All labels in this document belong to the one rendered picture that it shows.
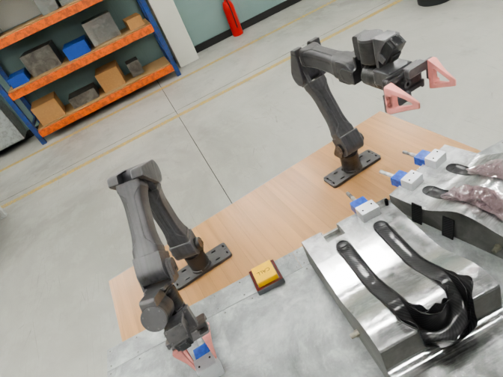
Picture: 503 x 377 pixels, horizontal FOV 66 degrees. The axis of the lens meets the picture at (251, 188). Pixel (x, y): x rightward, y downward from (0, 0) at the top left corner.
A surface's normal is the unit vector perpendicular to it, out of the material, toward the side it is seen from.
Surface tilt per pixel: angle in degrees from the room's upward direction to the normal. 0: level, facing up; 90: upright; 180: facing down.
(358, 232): 0
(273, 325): 0
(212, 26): 90
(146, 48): 90
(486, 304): 84
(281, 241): 0
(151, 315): 61
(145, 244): 42
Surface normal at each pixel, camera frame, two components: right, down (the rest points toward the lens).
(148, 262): -0.18, -0.16
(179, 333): 0.15, 0.03
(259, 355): -0.34, -0.73
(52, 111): 0.41, 0.44
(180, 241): 0.09, 0.54
